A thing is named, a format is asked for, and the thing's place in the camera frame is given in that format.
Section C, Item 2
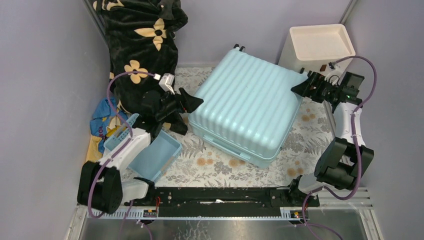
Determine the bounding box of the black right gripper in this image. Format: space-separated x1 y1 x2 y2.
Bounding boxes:
288 72 339 105

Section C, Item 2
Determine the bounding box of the light blue ribbed suitcase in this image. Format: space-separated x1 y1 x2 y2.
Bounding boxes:
188 45 307 168

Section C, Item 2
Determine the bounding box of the black floral plush blanket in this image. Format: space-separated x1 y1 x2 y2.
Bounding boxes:
91 0 188 123

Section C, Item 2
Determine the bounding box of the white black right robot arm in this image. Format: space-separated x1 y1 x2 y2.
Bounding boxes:
291 71 374 191

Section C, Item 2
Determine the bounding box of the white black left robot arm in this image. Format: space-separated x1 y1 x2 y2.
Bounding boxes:
77 87 204 214

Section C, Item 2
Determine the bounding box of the white three-drawer storage cabinet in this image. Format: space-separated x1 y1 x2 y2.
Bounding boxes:
278 23 356 75

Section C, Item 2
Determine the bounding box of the floral patterned floor mat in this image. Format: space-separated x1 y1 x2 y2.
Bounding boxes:
155 67 333 187

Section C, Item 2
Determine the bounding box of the light blue perforated plastic basket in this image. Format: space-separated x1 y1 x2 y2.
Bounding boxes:
121 130 183 183

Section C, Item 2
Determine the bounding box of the blue yellow cloth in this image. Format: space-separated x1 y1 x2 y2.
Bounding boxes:
85 96 128 162

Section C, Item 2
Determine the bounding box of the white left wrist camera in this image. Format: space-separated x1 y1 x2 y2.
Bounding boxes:
153 73 176 95

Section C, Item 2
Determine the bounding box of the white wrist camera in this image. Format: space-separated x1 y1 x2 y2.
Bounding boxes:
153 73 176 95
325 62 344 81

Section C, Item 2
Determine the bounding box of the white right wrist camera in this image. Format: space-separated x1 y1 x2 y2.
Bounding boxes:
325 62 344 81

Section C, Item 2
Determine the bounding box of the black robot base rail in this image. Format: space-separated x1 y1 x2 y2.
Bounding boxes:
133 179 320 222

